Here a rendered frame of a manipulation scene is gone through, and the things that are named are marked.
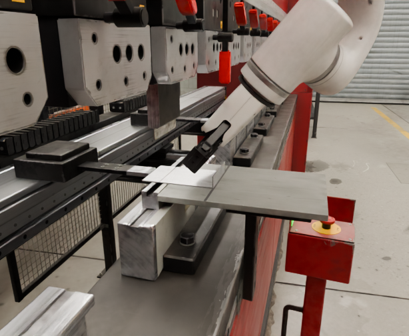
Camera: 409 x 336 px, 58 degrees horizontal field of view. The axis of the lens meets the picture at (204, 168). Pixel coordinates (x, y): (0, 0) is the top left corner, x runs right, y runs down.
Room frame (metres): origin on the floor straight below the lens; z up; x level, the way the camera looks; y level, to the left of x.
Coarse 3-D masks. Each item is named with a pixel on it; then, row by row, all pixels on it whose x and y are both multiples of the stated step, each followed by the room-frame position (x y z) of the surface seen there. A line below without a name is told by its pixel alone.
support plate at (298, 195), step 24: (216, 168) 0.68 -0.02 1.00; (240, 168) 0.68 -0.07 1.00; (168, 192) 0.56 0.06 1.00; (192, 192) 0.56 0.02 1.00; (216, 192) 0.56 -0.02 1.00; (240, 192) 0.56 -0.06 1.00; (264, 192) 0.56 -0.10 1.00; (288, 192) 0.56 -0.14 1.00; (312, 192) 0.56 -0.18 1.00; (288, 216) 0.49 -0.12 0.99; (312, 216) 0.48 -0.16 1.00
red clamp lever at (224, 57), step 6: (216, 36) 0.77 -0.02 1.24; (222, 36) 0.76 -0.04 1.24; (228, 36) 0.76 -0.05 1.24; (222, 42) 0.77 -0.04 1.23; (222, 48) 0.77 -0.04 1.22; (222, 54) 0.76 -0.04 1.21; (228, 54) 0.76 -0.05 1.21; (222, 60) 0.76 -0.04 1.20; (228, 60) 0.76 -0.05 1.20; (222, 66) 0.76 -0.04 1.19; (228, 66) 0.76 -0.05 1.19; (222, 72) 0.76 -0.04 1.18; (228, 72) 0.76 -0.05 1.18; (222, 78) 0.76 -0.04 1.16; (228, 78) 0.76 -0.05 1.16
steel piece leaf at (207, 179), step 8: (176, 168) 0.68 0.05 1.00; (184, 168) 0.68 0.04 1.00; (168, 176) 0.63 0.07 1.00; (176, 176) 0.63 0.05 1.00; (184, 176) 0.63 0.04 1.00; (192, 176) 0.63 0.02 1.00; (200, 176) 0.63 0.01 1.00; (208, 176) 0.63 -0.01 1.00; (216, 176) 0.60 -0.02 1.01; (176, 184) 0.60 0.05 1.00; (184, 184) 0.59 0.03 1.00; (192, 184) 0.59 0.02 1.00; (200, 184) 0.59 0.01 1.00; (208, 184) 0.59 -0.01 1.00
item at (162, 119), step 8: (152, 88) 0.59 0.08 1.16; (160, 88) 0.60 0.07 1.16; (168, 88) 0.63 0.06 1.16; (176, 88) 0.67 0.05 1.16; (152, 96) 0.59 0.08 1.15; (160, 96) 0.60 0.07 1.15; (168, 96) 0.63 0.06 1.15; (176, 96) 0.67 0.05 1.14; (152, 104) 0.59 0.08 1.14; (160, 104) 0.60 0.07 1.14; (168, 104) 0.63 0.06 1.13; (176, 104) 0.67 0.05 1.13; (152, 112) 0.59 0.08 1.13; (160, 112) 0.59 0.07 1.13; (168, 112) 0.63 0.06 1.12; (176, 112) 0.67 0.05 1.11; (152, 120) 0.59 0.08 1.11; (160, 120) 0.59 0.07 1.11; (168, 120) 0.63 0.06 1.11; (152, 128) 0.59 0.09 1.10; (160, 128) 0.61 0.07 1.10; (168, 128) 0.65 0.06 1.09; (160, 136) 0.61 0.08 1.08
